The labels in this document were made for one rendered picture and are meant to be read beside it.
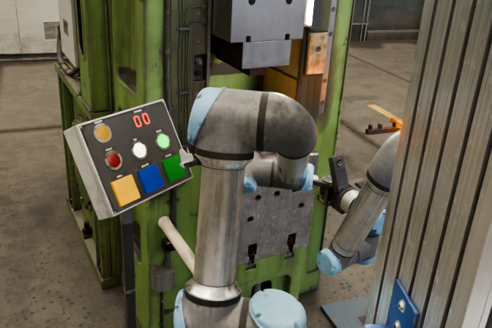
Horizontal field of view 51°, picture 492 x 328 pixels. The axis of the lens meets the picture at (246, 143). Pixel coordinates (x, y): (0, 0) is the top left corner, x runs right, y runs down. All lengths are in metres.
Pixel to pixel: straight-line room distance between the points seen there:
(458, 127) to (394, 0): 8.93
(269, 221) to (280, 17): 0.81
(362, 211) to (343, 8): 1.09
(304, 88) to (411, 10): 7.68
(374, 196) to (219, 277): 0.47
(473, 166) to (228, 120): 0.48
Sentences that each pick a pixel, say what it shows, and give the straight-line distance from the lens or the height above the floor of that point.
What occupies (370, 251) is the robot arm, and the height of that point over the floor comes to 0.88.
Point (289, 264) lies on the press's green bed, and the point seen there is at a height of 0.39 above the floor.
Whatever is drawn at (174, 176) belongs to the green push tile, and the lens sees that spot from 1.66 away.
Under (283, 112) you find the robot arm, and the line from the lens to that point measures 0.95.
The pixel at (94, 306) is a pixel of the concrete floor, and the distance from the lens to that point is 2.72.
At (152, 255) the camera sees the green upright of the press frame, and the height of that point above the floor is 0.47.
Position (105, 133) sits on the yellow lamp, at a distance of 1.55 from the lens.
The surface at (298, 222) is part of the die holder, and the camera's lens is 2.20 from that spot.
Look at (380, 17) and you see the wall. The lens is 9.43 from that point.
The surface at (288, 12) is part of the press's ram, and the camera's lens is 1.89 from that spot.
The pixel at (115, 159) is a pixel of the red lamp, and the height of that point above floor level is 1.09.
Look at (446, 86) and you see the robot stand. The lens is 0.67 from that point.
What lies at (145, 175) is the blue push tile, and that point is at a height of 1.03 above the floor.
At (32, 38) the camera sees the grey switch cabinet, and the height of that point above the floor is 0.29.
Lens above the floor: 1.74
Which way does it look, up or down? 23 degrees down
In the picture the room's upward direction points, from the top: 3 degrees clockwise
